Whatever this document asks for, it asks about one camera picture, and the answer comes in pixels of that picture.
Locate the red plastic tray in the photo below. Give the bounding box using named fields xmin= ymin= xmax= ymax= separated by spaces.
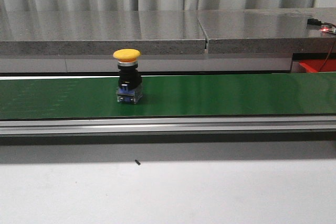
xmin=299 ymin=59 xmax=336 ymax=73

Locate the grey stone counter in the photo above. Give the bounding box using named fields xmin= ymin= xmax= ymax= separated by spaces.
xmin=1 ymin=8 xmax=335 ymax=74

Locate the small sensor circuit board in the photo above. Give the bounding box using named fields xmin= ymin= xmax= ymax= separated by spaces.
xmin=307 ymin=18 xmax=335 ymax=35

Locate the yellow push button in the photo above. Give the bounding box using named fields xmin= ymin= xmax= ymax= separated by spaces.
xmin=113 ymin=49 xmax=142 ymax=104

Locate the green conveyor belt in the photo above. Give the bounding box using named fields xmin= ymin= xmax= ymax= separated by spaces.
xmin=1 ymin=72 xmax=335 ymax=136

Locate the red black sensor wire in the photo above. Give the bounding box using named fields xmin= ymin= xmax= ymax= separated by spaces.
xmin=319 ymin=40 xmax=336 ymax=72

